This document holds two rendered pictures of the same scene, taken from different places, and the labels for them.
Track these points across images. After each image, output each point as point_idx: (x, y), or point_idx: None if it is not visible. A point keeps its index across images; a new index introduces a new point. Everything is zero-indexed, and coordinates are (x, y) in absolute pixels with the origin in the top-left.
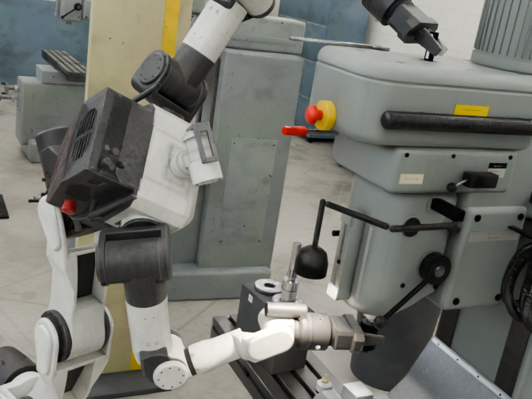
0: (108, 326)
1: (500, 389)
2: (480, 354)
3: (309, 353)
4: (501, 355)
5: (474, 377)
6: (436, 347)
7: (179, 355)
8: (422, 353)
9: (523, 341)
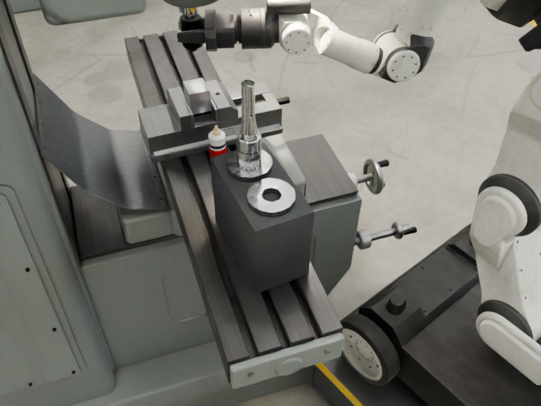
0: (484, 182)
1: (34, 82)
2: (28, 89)
3: (200, 249)
4: (22, 60)
5: (42, 107)
6: (47, 151)
7: (386, 37)
8: (62, 171)
9: (14, 17)
